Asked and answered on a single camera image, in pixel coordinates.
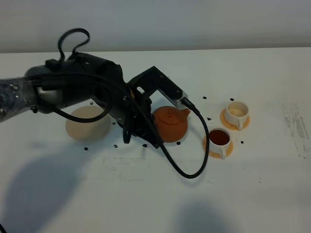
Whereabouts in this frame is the front white teacup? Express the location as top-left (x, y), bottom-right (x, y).
top-left (208, 127), bottom-right (232, 160)

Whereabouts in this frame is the beige round teapot coaster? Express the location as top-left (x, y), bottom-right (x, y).
top-left (66, 105), bottom-right (111, 142)

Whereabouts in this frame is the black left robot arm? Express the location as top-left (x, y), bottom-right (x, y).
top-left (0, 53), bottom-right (163, 148)

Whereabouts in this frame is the white teacup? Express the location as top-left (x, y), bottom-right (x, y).
top-left (224, 101), bottom-right (249, 131)
top-left (208, 127), bottom-right (232, 160)

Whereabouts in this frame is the brown clay teapot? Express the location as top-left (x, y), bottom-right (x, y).
top-left (153, 106), bottom-right (190, 143)

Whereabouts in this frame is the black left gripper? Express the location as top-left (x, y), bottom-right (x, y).
top-left (106, 64), bottom-right (161, 148)

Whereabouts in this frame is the orange saucer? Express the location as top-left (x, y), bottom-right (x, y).
top-left (220, 109), bottom-right (250, 131)
top-left (202, 134), bottom-right (234, 159)

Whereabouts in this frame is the rear orange saucer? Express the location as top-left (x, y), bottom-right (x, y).
top-left (220, 109), bottom-right (250, 131)

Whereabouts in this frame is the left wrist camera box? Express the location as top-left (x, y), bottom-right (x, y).
top-left (128, 66), bottom-right (188, 110)

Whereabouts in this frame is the black braided camera cable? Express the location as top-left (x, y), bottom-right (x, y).
top-left (0, 28), bottom-right (210, 233)

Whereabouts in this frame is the front orange saucer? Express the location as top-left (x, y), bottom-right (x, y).
top-left (202, 134), bottom-right (234, 159)

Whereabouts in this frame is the rear white teacup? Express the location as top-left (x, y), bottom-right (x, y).
top-left (224, 101), bottom-right (249, 131)

